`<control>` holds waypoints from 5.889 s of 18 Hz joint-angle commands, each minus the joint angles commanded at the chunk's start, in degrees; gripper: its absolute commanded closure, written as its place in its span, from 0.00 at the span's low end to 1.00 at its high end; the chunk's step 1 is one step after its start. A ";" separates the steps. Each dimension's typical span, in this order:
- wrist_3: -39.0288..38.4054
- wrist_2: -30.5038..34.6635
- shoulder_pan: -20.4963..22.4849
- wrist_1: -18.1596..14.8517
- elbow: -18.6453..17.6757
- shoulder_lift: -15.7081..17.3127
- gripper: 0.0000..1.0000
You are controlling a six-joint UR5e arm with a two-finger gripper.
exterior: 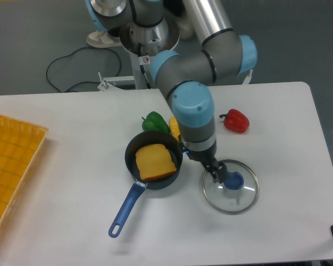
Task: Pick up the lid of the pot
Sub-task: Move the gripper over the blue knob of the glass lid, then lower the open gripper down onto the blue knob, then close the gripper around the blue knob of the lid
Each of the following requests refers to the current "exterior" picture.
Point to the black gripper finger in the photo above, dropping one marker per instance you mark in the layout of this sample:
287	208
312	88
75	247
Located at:
213	170
221	172

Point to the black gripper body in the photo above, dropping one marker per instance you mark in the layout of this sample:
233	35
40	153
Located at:
203	152

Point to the glass pot lid blue knob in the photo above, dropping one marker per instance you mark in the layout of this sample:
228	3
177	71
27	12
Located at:
237	194

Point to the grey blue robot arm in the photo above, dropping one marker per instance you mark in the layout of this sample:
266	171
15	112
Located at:
190	102

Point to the red bell pepper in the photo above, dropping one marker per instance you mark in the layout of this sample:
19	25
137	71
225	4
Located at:
235	121

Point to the yellow bell pepper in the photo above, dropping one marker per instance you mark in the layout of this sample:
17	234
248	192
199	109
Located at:
174	128

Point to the toast bread slice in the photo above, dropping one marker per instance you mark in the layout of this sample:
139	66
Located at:
154	162

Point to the green bell pepper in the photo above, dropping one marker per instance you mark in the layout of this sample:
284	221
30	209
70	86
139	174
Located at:
155	122

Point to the white sneaker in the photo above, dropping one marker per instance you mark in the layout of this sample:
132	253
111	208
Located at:
100	39

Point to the yellow plastic basket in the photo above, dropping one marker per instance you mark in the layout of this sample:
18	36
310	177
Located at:
20	143

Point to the dark saucepan blue handle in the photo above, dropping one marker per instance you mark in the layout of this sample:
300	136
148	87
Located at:
139	186

